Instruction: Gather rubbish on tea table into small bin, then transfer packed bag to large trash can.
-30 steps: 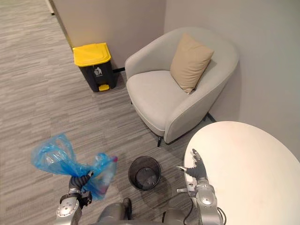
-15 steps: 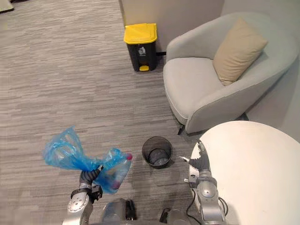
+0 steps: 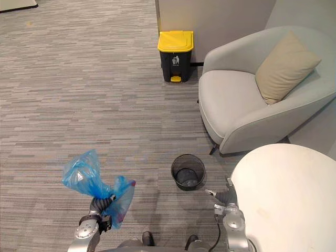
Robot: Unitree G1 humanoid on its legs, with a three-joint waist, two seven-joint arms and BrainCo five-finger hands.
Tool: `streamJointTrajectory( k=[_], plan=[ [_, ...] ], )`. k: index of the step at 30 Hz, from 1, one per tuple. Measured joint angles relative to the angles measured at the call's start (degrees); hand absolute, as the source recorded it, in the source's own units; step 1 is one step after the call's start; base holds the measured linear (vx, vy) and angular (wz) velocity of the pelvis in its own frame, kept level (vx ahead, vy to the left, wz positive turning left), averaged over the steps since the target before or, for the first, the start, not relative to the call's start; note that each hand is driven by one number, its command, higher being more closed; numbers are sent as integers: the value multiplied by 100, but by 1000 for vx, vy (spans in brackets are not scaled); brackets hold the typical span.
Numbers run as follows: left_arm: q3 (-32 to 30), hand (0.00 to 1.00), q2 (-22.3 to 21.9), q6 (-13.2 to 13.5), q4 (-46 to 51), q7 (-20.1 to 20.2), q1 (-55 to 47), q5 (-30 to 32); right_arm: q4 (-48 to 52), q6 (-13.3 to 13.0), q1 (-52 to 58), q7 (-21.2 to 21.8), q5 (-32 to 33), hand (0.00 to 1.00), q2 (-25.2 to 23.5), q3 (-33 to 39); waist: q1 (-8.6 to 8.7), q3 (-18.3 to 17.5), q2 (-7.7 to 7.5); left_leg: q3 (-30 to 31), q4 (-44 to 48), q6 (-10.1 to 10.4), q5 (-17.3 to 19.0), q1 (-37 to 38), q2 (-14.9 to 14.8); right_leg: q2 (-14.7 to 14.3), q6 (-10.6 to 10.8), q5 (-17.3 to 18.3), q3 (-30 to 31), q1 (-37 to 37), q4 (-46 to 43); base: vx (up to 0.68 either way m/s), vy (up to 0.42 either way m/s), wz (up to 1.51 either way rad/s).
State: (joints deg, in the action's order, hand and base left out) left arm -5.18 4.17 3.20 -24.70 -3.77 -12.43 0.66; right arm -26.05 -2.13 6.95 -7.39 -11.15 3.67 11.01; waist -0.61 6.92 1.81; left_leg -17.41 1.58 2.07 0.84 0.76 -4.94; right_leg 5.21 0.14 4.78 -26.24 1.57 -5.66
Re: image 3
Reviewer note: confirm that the black mesh waste bin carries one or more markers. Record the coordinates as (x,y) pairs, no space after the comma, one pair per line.
(188,172)

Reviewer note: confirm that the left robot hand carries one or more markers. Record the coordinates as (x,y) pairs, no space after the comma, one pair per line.
(99,203)

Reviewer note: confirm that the blue plastic trash bag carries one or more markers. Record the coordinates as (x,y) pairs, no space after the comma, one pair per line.
(89,178)

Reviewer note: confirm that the yellow lid pedal trash can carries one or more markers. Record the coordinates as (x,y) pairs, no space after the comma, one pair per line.
(175,56)

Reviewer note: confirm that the light grey armchair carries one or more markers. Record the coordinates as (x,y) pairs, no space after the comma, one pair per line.
(252,94)

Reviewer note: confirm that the dark robot foot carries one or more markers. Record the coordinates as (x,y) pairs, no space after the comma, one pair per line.
(191,241)
(147,238)

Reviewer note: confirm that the beige cushion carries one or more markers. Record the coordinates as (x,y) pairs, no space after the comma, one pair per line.
(284,68)

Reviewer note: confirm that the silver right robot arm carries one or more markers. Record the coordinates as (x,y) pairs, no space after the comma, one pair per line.
(234,227)

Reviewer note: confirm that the white panel with dark edge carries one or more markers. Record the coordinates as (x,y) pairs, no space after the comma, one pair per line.
(17,4)

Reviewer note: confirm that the dark right robot foot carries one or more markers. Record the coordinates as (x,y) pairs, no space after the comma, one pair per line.
(191,241)

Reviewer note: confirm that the silver robot body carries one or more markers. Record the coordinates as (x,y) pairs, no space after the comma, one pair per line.
(157,246)

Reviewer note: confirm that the dark left robot foot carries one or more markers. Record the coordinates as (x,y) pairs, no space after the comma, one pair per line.
(147,238)

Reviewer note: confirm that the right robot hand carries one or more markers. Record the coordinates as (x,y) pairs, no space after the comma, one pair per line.
(225,195)

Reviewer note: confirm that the round white tea table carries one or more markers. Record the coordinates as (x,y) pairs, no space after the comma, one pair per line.
(288,199)

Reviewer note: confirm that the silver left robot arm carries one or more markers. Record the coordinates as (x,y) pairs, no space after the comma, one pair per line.
(88,231)

